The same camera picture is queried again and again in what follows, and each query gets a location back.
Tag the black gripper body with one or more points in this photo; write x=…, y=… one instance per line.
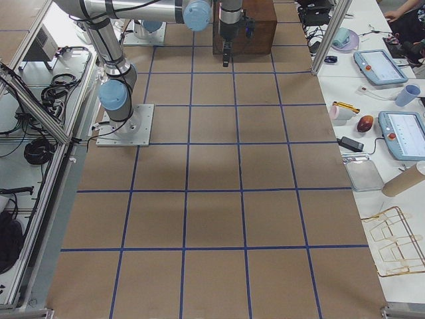
x=228, y=30

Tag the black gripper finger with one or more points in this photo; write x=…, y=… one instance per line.
x=226, y=53

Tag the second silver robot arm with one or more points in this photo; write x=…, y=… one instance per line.
x=143, y=29

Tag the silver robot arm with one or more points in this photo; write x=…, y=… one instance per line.
x=115, y=94

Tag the brown wooden drawer cabinet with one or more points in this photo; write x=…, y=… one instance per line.
x=258, y=37

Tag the small blue clip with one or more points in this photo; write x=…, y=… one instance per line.
x=331, y=59

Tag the teal cup on plate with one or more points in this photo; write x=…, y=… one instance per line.
x=341, y=38

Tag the purple plate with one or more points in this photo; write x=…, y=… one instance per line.
x=353, y=43

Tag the pink mug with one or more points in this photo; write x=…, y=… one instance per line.
x=339, y=113

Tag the upper blue teach pendant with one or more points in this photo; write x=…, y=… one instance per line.
x=379, y=67

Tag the blue teach pendant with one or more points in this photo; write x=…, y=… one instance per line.
x=403, y=133
x=379, y=67

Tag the black power adapter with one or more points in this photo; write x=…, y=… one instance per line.
x=350, y=144

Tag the red brown mango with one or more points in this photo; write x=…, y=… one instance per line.
x=365, y=123

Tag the grey control box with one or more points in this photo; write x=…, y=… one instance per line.
x=43, y=49

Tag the silver metal tray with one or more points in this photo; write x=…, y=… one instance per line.
x=362, y=172

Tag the light blue plastic cup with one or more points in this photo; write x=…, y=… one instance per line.
x=407, y=94

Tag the lower blue teach pendant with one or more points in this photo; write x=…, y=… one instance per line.
x=403, y=133

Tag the cardboard tube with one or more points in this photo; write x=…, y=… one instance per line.
x=405, y=180

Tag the aluminium frame post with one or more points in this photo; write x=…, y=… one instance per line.
x=336, y=20

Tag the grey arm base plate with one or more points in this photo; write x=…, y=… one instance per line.
x=135, y=132

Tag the yellow handled tool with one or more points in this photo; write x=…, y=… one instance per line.
x=347, y=106

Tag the gold wire rack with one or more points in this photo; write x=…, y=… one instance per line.
x=395, y=247

